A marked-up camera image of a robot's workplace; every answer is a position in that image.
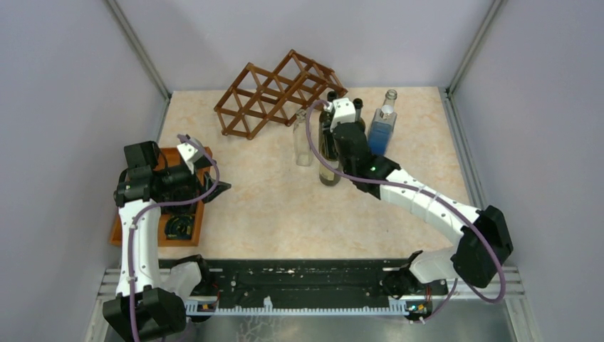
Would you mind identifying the small clear glass bottle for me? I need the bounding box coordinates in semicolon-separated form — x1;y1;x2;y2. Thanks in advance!
293;108;313;167

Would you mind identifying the white label wine bottle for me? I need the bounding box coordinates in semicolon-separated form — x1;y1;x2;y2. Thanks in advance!
318;90;338;145

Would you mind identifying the dark green wine bottle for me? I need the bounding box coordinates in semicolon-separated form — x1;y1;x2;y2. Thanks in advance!
318;140;340;187

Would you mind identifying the brown label wine bottle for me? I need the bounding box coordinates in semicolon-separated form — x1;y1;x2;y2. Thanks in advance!
353;98;366;132

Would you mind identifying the blue square glass bottle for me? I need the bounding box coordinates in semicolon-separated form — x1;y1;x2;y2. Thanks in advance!
368;105;397;155

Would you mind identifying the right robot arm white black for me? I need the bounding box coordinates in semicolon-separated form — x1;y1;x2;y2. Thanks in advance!
321;110;514;294

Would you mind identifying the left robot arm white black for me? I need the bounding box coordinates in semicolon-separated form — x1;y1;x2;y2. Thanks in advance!
103;135;230;341

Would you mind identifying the brown wooden wine rack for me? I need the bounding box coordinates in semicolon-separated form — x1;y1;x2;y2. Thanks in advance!
214;49;348;140

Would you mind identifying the orange wooden tray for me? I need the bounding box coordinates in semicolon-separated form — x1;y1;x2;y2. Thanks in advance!
109;147;206;247

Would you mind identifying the black patterned coaster in tray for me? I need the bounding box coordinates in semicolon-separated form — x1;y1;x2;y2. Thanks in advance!
164;215;194;240

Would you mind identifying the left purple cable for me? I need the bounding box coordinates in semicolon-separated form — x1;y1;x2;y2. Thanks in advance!
127;134;221;342

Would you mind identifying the purple cable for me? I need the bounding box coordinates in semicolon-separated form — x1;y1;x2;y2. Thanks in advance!
304;99;508;324
127;134;221;342

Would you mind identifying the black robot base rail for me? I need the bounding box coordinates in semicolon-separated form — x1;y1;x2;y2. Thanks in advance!
150;256;449;313

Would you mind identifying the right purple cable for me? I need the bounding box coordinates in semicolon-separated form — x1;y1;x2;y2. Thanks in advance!
304;99;508;324

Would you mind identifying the white toothed cable strip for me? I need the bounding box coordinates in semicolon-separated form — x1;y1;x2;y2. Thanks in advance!
184;297;410;317

